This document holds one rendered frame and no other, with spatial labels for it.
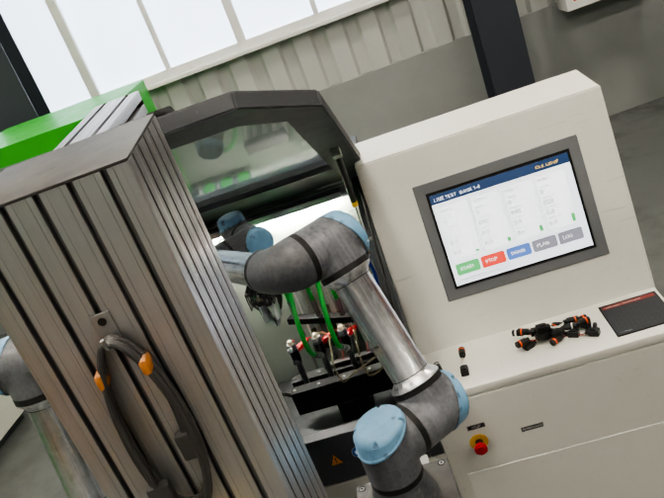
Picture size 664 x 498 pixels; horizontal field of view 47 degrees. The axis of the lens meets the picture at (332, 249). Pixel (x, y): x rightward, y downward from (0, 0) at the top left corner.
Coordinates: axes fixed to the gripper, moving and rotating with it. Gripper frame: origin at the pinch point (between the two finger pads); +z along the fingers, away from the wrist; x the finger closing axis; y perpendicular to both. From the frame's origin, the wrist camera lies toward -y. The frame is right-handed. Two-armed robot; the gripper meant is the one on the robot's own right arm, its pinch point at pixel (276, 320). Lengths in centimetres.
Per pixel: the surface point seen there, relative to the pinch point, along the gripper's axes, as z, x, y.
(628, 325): 25, 92, 15
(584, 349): 25, 79, 19
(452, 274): 5, 52, -5
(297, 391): 25.2, -2.7, 0.0
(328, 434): 28.1, 6.2, 20.3
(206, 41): -40, -70, -394
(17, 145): -37, -167, -242
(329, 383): 25.2, 7.4, 0.6
